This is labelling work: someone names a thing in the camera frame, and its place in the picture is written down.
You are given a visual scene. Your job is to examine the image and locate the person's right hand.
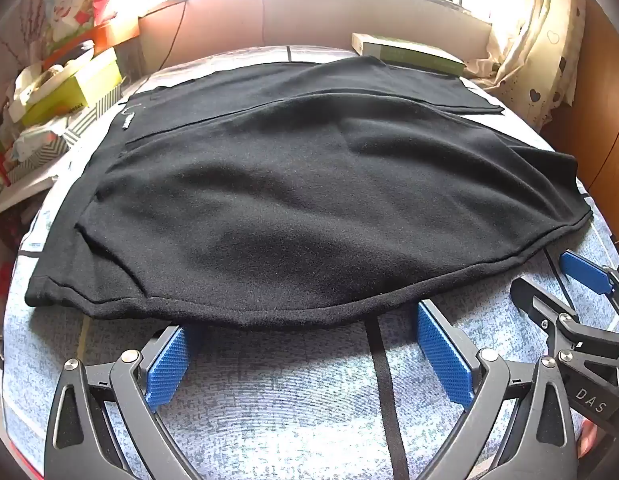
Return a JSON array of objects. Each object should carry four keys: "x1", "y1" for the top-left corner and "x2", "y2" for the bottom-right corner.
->
[{"x1": 577, "y1": 420, "x2": 604, "y2": 461}]

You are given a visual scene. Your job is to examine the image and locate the orange box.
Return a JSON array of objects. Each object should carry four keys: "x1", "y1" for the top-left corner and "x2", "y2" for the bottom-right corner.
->
[{"x1": 92, "y1": 20, "x2": 140, "y2": 54}]

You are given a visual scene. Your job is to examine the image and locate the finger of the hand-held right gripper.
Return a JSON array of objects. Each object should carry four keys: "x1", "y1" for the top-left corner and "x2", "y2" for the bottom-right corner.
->
[
  {"x1": 559, "y1": 251, "x2": 619, "y2": 321},
  {"x1": 509, "y1": 275, "x2": 619, "y2": 357}
]

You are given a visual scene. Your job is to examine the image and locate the cream heart print curtain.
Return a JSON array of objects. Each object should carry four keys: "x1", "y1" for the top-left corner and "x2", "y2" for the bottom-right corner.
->
[{"x1": 484, "y1": 0, "x2": 590, "y2": 128}]

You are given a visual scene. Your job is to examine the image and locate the black pants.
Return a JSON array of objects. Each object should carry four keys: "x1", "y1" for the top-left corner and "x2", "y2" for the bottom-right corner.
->
[{"x1": 26, "y1": 55, "x2": 594, "y2": 331}]

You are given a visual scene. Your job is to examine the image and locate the flat green cardboard box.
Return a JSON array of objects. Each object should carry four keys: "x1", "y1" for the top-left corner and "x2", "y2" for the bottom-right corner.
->
[{"x1": 352, "y1": 32, "x2": 465, "y2": 77}]

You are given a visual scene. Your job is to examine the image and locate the lime green shoe box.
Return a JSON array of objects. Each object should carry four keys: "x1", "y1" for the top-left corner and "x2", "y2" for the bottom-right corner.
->
[{"x1": 20, "y1": 49, "x2": 123, "y2": 127}]

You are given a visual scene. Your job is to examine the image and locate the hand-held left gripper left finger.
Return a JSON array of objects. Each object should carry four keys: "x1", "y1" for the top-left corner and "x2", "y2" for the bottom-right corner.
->
[{"x1": 44, "y1": 325, "x2": 203, "y2": 480}]

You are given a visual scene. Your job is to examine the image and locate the colourful printed gift bag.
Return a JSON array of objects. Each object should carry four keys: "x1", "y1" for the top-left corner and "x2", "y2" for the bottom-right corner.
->
[{"x1": 20, "y1": 0, "x2": 113, "y2": 57}]

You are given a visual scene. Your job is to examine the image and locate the grey chevron patterned box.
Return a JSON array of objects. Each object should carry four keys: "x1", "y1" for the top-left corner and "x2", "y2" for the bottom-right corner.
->
[{"x1": 8, "y1": 85, "x2": 123, "y2": 182}]

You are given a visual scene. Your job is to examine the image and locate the blue checked bed sheet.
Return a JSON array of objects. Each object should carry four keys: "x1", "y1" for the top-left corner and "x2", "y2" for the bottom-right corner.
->
[{"x1": 0, "y1": 45, "x2": 619, "y2": 480}]

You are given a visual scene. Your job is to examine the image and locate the white tissue pack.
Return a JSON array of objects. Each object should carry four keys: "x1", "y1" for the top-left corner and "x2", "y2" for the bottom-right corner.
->
[{"x1": 14, "y1": 127, "x2": 66, "y2": 162}]

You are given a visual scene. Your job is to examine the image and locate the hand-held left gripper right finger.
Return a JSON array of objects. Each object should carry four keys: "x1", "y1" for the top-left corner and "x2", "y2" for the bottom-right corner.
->
[{"x1": 417, "y1": 300, "x2": 577, "y2": 480}]

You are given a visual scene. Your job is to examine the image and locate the wooden wardrobe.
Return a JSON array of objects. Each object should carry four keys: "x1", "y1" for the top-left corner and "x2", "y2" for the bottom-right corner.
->
[{"x1": 539, "y1": 0, "x2": 619, "y2": 201}]

